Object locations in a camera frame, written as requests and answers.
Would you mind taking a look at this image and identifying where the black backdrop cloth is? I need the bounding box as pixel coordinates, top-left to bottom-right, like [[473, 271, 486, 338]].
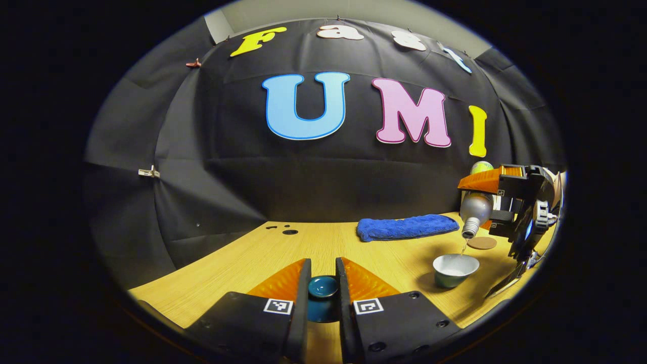
[[83, 18, 567, 289]]

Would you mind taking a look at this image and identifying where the silver green water bottle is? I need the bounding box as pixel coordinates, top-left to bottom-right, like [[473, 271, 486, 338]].
[[460, 161, 495, 239]]

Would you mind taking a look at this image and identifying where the teal teacup lid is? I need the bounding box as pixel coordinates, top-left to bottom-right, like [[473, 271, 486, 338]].
[[307, 276, 340, 323]]

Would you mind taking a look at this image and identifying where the blue towel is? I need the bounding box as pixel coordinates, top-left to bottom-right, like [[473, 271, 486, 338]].
[[357, 214, 459, 242]]

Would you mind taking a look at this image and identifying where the teal teacup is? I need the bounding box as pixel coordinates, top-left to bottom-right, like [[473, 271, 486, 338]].
[[433, 254, 480, 289]]

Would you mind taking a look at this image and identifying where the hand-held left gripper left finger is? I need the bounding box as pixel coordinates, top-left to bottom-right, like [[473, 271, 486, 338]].
[[184, 258, 312, 364]]

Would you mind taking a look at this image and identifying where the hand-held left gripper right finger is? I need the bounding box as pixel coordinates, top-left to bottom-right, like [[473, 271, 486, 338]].
[[336, 257, 461, 364]]

